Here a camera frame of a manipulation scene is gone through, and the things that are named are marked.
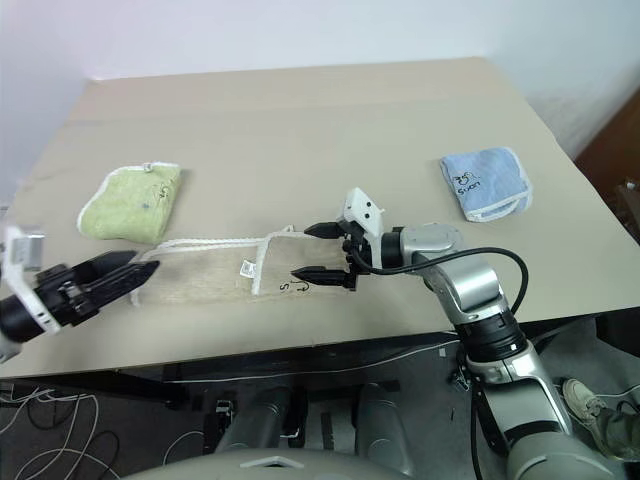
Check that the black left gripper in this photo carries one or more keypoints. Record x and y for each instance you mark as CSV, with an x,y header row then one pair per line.
x,y
67,295

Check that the grey rounded robot leg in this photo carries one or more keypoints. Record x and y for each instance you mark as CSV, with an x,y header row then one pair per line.
x,y
260,420
382,425

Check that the beige towel with white trim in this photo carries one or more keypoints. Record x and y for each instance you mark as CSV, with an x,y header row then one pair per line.
x,y
200,275

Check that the white sneaker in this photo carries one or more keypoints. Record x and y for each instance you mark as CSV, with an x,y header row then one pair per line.
x,y
582,400

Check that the folded light blue towel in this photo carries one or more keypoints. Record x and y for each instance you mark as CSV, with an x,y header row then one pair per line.
x,y
485,175

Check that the grey-green trouser leg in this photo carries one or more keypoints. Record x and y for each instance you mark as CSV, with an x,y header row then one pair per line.
x,y
617,430

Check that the black table frame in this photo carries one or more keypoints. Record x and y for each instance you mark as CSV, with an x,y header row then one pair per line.
x,y
182,382

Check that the folded green towel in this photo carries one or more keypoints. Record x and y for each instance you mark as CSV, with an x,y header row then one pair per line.
x,y
130,205

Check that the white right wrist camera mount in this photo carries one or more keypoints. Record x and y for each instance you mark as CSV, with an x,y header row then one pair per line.
x,y
362,207

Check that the grey robot torso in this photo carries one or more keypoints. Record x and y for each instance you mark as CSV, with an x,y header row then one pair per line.
x,y
310,467

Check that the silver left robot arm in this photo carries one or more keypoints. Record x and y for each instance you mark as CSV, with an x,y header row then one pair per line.
x,y
15,320

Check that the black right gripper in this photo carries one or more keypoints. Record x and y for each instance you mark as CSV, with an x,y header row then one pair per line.
x,y
360,255

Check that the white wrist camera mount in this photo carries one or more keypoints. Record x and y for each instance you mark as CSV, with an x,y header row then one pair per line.
x,y
362,207
22,250

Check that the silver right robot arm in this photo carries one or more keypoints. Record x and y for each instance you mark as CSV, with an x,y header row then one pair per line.
x,y
465,285

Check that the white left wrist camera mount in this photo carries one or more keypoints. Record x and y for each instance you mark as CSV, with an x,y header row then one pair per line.
x,y
22,250

